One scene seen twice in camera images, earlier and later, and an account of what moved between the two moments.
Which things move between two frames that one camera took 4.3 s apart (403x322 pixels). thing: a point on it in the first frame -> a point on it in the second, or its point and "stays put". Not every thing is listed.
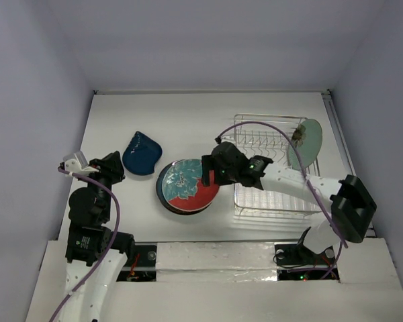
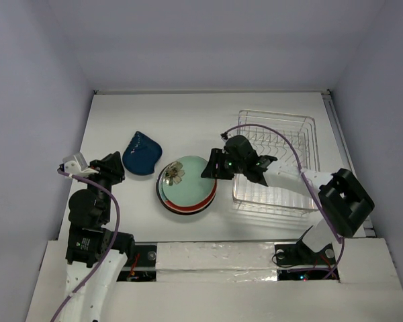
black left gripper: (109, 165) stays put
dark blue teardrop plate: (141, 155) stays put
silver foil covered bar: (215, 261) stays put
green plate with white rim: (307, 138) -> (181, 182)
